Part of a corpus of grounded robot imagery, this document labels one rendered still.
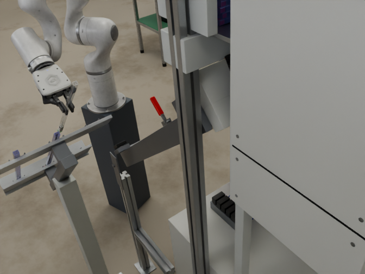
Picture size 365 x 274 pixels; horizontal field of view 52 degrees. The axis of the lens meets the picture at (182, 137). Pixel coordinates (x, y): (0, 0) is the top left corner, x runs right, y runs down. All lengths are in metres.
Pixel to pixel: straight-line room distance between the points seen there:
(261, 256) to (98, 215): 1.25
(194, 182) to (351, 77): 0.52
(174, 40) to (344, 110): 0.34
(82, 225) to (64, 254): 0.77
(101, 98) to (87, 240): 0.67
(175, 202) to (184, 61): 1.60
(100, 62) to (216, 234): 0.89
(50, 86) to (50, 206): 1.26
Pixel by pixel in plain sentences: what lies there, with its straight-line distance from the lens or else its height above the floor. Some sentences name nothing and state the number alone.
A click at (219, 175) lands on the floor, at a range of 2.39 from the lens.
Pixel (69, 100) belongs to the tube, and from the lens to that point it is 1.20.
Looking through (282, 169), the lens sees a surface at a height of 1.19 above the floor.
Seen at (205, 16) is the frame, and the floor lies 1.43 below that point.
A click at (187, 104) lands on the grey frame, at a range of 0.78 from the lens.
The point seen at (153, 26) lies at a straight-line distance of 3.65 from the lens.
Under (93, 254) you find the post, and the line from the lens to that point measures 1.55.
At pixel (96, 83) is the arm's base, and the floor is 0.84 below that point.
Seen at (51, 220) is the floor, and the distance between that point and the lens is 2.36.
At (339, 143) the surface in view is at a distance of 0.58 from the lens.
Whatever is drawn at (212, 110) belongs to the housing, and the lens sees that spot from 0.82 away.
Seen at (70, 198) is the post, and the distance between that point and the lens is 1.31.
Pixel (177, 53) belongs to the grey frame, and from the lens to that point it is 0.73.
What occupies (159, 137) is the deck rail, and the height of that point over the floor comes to 1.01.
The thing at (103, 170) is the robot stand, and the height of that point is 0.30.
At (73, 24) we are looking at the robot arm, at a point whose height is 1.11.
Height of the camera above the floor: 1.66
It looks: 38 degrees down
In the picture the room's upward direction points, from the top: 5 degrees counter-clockwise
